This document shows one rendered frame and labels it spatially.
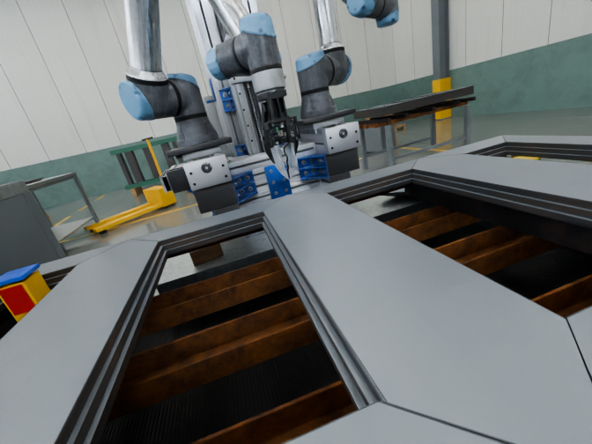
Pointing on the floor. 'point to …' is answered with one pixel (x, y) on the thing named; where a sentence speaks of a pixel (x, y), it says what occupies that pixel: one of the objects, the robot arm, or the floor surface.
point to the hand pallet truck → (156, 199)
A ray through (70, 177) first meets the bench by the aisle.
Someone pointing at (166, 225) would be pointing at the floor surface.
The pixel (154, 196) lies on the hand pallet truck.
